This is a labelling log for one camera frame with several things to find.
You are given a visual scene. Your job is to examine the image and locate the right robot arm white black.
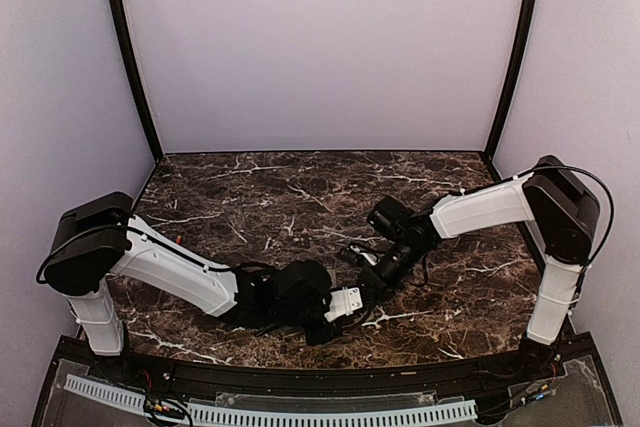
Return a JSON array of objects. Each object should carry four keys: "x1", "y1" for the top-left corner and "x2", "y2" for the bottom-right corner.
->
[{"x1": 358, "y1": 155, "x2": 615, "y2": 381}]

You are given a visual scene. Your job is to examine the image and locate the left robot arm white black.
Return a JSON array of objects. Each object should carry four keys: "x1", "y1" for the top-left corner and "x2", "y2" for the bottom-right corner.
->
[{"x1": 36, "y1": 192, "x2": 368, "y2": 383}]

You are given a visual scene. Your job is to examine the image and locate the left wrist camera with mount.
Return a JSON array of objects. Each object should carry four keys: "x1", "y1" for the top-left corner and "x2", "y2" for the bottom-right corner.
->
[{"x1": 324, "y1": 287, "x2": 364, "y2": 322}]

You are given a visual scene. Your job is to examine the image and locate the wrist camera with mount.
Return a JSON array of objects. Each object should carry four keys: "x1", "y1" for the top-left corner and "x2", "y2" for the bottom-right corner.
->
[
  {"x1": 337, "y1": 243, "x2": 381, "y2": 268},
  {"x1": 324, "y1": 287, "x2": 364, "y2": 322}
]

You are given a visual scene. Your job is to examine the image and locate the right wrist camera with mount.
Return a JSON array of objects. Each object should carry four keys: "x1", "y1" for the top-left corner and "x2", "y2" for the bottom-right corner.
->
[{"x1": 337, "y1": 243, "x2": 381, "y2": 268}]

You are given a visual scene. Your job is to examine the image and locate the white slotted cable duct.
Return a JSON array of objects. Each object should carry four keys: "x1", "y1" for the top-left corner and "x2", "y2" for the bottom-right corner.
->
[{"x1": 64, "y1": 374, "x2": 477, "y2": 426}]

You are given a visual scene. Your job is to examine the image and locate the black front rail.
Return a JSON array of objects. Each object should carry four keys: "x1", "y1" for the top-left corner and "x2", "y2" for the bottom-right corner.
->
[{"x1": 54, "y1": 336, "x2": 564, "y2": 398}]

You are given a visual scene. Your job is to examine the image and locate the right black frame post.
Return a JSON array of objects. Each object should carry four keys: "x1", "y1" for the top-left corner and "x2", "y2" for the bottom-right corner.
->
[{"x1": 483, "y1": 0, "x2": 536, "y2": 164}]

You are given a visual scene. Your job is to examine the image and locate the black frame post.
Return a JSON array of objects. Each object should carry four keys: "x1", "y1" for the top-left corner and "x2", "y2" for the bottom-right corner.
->
[
  {"x1": 483, "y1": 0, "x2": 536, "y2": 164},
  {"x1": 108, "y1": 0, "x2": 164, "y2": 163}
]

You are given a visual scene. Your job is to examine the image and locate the left black frame post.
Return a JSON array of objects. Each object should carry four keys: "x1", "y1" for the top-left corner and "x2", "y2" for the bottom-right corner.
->
[{"x1": 108, "y1": 0, "x2": 164, "y2": 163}]

